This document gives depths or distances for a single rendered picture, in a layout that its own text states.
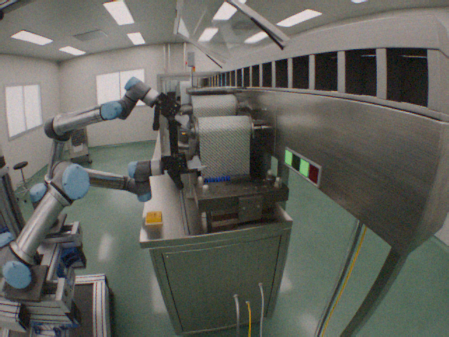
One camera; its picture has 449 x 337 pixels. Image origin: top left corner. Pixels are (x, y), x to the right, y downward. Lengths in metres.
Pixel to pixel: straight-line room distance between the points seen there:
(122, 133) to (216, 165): 5.85
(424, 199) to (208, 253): 0.83
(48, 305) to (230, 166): 1.08
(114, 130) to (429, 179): 6.79
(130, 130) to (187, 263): 5.95
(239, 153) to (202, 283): 0.65
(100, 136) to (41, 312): 6.24
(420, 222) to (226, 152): 0.87
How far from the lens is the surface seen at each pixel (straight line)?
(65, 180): 0.80
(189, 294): 1.19
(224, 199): 0.94
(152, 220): 1.03
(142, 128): 6.70
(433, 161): 0.49
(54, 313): 1.13
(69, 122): 1.06
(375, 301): 0.92
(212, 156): 1.07
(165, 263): 1.02
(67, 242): 1.43
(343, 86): 0.67
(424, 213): 0.53
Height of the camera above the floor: 1.45
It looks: 20 degrees down
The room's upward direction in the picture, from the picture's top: 1 degrees counter-clockwise
